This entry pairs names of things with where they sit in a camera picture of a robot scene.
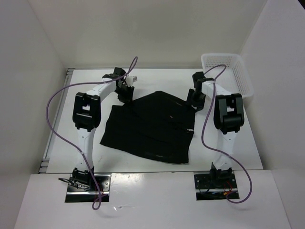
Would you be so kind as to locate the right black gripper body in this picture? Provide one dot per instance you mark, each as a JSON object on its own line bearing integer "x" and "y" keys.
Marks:
{"x": 197, "y": 99}

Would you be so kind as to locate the black shorts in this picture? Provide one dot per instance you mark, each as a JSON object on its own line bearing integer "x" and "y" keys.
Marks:
{"x": 158, "y": 127}

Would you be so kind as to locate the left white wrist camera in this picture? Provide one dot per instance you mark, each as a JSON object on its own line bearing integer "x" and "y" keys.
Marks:
{"x": 130, "y": 80}

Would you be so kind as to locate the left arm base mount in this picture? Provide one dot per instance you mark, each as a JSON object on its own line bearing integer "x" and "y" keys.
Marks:
{"x": 79, "y": 193}

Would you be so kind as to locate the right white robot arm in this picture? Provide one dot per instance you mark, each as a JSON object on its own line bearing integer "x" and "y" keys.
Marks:
{"x": 228, "y": 109}

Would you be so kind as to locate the white plastic basket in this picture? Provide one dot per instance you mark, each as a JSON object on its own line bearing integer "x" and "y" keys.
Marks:
{"x": 235, "y": 77}

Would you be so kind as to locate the aluminium table edge rail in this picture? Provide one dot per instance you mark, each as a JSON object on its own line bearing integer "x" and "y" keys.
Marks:
{"x": 62, "y": 94}

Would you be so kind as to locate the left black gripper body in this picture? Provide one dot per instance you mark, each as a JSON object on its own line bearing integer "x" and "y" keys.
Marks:
{"x": 124, "y": 93}

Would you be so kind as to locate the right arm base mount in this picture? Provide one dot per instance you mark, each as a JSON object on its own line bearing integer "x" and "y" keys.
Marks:
{"x": 208, "y": 189}

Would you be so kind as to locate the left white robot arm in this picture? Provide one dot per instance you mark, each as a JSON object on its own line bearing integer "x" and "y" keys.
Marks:
{"x": 87, "y": 116}

